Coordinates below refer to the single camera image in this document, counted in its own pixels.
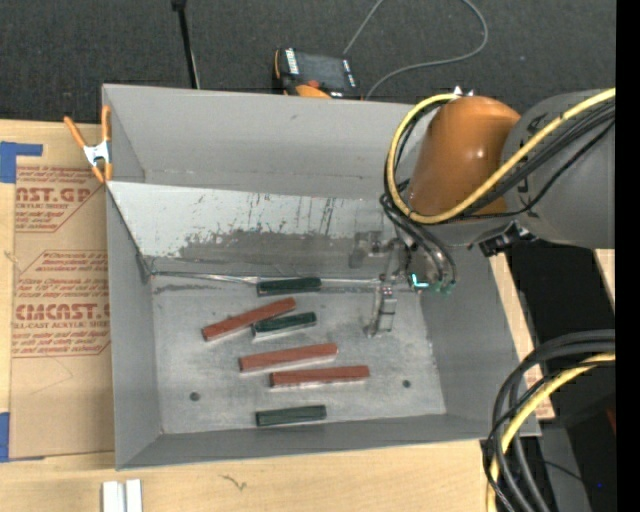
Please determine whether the dark green flat block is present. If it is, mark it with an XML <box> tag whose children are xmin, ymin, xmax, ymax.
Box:
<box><xmin>254</xmin><ymin>404</ymin><xmax>329</xmax><ymax>428</ymax></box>
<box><xmin>250</xmin><ymin>311</ymin><xmax>319</xmax><ymax>342</ymax></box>
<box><xmin>255</xmin><ymin>276</ymin><xmax>324</xmax><ymax>298</ymax></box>

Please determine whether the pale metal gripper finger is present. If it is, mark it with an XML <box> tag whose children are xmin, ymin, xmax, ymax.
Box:
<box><xmin>363</xmin><ymin>293</ymin><xmax>384</xmax><ymax>340</ymax></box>
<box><xmin>378</xmin><ymin>285</ymin><xmax>400</xmax><ymax>334</ymax></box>

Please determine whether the brown cardboard board red print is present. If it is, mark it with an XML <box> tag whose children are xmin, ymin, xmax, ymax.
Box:
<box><xmin>0</xmin><ymin>118</ymin><xmax>117</xmax><ymax>462</ymax></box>

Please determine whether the red-brown flat block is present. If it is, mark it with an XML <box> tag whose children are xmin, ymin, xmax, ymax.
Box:
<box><xmin>200</xmin><ymin>296</ymin><xmax>298</xmax><ymax>344</ymax></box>
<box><xmin>268</xmin><ymin>364</ymin><xmax>372</xmax><ymax>391</ymax></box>
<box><xmin>237</xmin><ymin>342</ymin><xmax>340</xmax><ymax>376</ymax></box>

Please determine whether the grey metal bin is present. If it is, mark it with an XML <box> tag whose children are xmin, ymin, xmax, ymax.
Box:
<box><xmin>101</xmin><ymin>83</ymin><xmax>544</xmax><ymax>472</ymax></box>

